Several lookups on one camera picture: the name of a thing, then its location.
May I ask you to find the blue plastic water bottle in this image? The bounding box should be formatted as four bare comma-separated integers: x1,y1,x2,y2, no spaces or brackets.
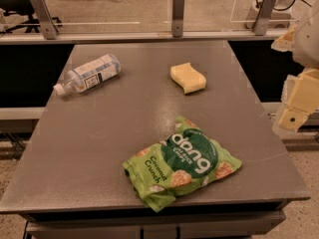
54,54,121,96

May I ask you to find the yellow sponge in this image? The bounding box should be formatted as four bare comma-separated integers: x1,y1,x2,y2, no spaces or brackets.
170,63,206,95

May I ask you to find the green rice chip bag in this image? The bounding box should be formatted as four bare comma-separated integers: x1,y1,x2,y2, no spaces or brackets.
123,116,242,212

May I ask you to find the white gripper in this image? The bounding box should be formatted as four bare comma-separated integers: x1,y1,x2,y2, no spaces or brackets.
271,3,319,136

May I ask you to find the metal rail barrier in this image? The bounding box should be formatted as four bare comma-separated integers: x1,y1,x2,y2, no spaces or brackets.
0,29,286,45

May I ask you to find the right metal bracket post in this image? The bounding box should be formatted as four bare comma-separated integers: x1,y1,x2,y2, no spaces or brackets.
252,0,276,36

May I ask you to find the black office chair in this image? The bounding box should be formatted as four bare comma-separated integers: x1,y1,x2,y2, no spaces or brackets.
0,0,63,34

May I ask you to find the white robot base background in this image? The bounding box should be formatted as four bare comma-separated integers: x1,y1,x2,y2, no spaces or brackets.
245,0,296,31

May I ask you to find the metal bracket post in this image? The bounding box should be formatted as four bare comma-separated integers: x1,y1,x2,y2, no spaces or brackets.
171,0,184,38
30,0,58,40
252,0,276,36

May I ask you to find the middle metal bracket post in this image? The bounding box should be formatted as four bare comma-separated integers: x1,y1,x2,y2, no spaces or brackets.
171,0,184,38

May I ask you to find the left metal bracket post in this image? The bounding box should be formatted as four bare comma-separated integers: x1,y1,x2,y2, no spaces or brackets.
30,0,58,40

